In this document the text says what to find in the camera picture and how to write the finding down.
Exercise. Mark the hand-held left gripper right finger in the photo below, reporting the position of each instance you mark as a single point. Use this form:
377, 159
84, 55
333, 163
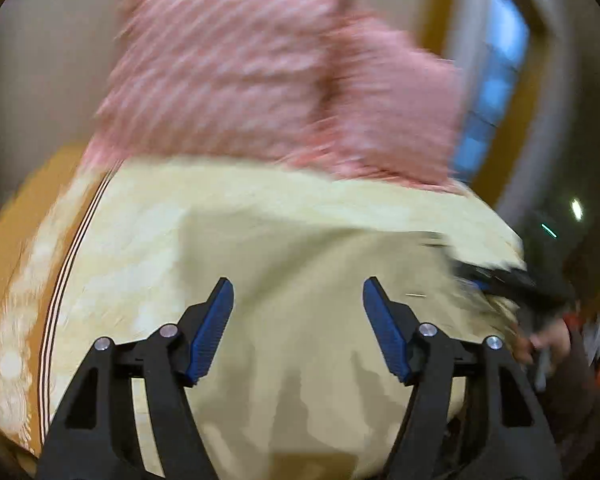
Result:
386, 331

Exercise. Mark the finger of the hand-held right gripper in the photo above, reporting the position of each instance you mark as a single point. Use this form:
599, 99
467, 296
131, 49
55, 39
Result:
485, 272

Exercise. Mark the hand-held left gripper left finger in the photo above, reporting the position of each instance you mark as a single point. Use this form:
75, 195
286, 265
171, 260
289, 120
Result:
211, 331

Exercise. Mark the beige pants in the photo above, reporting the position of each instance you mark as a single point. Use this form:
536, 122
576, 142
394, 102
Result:
290, 260

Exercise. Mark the person's right hand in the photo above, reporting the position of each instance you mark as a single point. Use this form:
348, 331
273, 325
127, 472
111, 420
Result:
547, 342

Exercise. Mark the orange patterned bedspread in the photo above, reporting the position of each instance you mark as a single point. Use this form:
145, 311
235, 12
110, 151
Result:
15, 280

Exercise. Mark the pink striped blanket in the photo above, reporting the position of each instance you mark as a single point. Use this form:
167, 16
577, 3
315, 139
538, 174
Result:
240, 75

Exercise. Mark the window with white frame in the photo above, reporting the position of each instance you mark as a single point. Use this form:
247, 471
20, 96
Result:
495, 85

